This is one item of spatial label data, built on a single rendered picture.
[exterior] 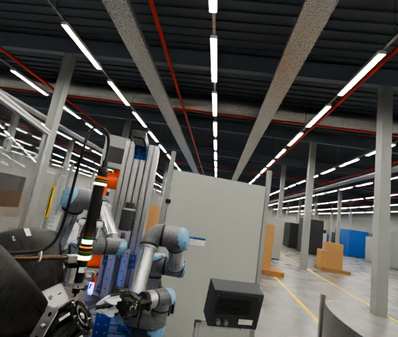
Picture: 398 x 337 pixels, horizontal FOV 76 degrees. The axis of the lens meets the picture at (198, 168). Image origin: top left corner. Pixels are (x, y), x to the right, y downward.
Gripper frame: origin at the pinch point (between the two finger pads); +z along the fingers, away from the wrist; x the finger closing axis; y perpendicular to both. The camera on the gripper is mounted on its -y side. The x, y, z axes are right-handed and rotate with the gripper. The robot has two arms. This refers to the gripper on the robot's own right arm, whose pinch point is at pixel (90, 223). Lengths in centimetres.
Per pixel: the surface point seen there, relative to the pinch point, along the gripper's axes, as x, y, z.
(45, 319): 5.7, 24.6, 14.2
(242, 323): -79, 41, -21
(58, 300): 4.1, 23.4, 4.2
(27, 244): 17.7, 9.4, -4.4
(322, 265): -969, 125, -776
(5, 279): 14.5, 11.7, 25.9
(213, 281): -63, 23, -27
